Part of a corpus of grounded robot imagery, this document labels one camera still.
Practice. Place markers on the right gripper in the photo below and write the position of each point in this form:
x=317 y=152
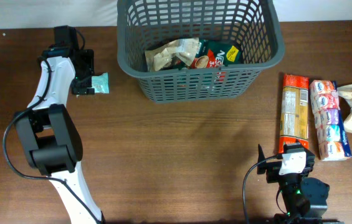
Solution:
x=271 y=168

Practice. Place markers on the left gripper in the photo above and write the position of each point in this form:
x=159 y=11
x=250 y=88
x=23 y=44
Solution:
x=84 y=91

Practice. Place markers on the mint green snack packet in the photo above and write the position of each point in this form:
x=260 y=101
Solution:
x=100 y=84

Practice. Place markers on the beige paper pouch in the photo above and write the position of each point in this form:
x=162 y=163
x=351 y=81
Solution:
x=183 y=49

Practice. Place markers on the green coffee sachet bag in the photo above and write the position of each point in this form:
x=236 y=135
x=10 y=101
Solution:
x=211 y=54

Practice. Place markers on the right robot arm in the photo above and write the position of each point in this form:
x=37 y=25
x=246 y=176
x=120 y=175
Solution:
x=304 y=197

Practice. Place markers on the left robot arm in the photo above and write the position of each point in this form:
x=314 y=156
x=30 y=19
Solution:
x=49 y=138

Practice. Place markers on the tissue multipack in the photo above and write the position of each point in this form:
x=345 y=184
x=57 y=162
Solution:
x=333 y=143

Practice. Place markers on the orange spaghetti packet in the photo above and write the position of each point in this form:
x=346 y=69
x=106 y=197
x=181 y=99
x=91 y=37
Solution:
x=294 y=111

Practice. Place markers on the grey plastic basket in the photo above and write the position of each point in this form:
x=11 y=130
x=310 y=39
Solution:
x=250 y=26

